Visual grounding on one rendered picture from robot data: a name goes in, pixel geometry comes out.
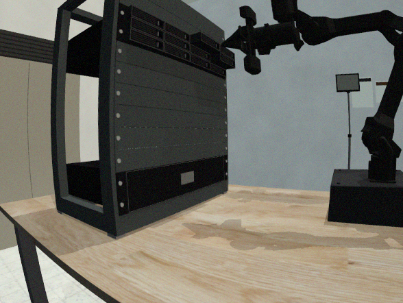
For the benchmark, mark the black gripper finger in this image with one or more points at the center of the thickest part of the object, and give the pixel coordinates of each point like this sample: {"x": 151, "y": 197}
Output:
{"x": 236, "y": 36}
{"x": 233, "y": 45}

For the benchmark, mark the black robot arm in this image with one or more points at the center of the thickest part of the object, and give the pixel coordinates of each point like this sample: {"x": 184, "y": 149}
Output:
{"x": 377, "y": 132}

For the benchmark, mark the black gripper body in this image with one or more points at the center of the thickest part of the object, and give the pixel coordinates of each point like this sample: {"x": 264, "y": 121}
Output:
{"x": 260, "y": 37}

